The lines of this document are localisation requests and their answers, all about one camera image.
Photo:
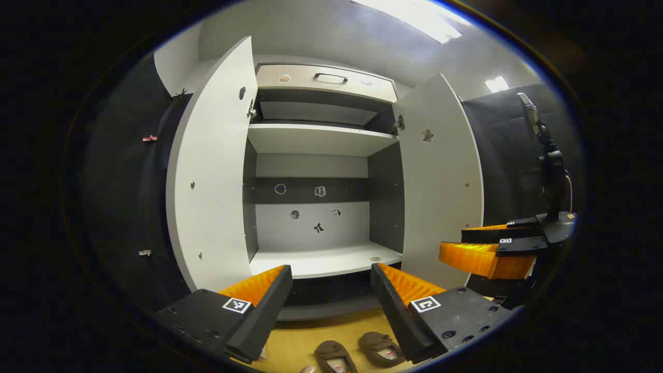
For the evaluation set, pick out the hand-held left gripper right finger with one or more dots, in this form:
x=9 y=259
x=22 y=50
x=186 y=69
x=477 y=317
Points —
x=399 y=321

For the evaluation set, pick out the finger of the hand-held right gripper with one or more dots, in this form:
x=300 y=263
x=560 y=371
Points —
x=520 y=248
x=481 y=235

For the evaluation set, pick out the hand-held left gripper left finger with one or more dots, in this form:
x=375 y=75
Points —
x=264 y=321

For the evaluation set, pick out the brown fuzzy shoe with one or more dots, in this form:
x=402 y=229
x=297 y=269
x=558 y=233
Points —
x=334 y=352
x=375 y=342

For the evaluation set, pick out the white shoe cabinet door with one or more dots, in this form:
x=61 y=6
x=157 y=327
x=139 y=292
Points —
x=212 y=181
x=440 y=197

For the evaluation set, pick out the grey white shoe cabinet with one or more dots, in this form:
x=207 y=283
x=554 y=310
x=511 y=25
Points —
x=311 y=233

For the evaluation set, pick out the metal door hinge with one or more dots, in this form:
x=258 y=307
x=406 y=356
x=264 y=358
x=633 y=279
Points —
x=251 y=110
x=399 y=123

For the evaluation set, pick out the beige cabinet drawer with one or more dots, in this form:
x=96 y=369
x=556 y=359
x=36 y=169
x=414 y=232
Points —
x=300 y=85

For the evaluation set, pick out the small ceiling light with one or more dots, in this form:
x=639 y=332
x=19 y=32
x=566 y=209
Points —
x=496 y=84

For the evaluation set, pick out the long ceiling light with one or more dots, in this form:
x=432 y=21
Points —
x=414 y=18

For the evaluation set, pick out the black cloth clip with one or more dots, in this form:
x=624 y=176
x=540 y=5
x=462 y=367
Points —
x=178 y=94

